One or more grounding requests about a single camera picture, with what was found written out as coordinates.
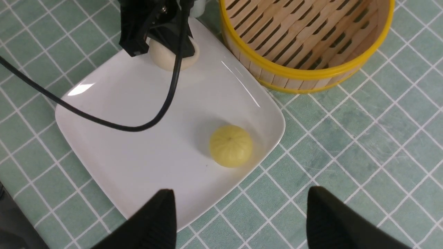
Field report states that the black cable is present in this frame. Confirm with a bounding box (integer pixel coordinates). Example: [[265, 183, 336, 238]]
[[0, 0, 194, 132]]

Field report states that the yellow steamed bun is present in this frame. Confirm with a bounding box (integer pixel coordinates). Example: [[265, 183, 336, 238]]
[[209, 125, 254, 168]]

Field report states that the white steamed bun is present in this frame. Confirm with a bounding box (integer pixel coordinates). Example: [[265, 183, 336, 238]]
[[148, 38, 200, 72]]

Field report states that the yellow rimmed bamboo steamer basket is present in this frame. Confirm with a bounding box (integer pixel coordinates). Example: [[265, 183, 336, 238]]
[[219, 0, 395, 94]]

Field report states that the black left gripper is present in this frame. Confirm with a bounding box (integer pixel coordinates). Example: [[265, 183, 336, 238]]
[[119, 0, 195, 58]]

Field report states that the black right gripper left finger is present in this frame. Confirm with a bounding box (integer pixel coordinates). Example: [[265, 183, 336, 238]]
[[93, 189, 177, 249]]

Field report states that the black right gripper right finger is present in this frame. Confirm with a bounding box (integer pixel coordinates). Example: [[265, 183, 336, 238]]
[[306, 186, 410, 249]]

